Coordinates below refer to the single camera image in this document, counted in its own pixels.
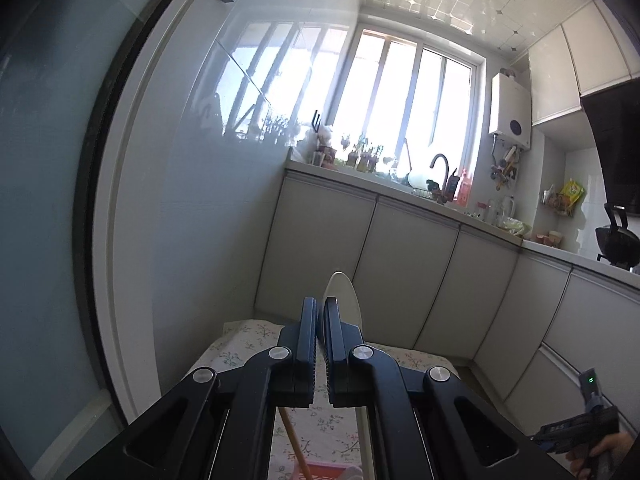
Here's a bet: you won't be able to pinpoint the white rice paddle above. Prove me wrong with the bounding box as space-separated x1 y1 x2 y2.
322 271 375 479

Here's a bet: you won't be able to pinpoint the kitchen faucet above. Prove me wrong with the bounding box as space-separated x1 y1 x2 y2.
429 153 454 201

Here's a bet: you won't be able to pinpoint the kitchen window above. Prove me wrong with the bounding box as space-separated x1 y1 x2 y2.
328 25 486 180

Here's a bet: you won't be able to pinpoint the person's right hand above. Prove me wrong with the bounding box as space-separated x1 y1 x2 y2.
565 432 634 480

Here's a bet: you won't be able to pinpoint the wooden chopstick in holder left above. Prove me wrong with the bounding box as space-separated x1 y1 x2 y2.
278 406 314 480

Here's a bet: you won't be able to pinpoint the floral tablecloth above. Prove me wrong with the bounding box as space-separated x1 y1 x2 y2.
192 320 456 479

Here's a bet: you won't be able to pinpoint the white lower cabinets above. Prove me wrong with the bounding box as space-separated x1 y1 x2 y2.
255 164 639 432

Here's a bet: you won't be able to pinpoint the white cabinets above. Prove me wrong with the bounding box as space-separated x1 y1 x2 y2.
255 164 639 432
528 0 639 126

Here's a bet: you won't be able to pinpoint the red dish soap bottle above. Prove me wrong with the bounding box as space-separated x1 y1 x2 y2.
456 169 472 208

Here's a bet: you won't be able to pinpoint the white water heater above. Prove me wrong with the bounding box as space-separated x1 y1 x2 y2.
488 73 532 151

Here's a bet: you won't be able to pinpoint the white upper cabinets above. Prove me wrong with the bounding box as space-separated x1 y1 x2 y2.
528 0 639 126

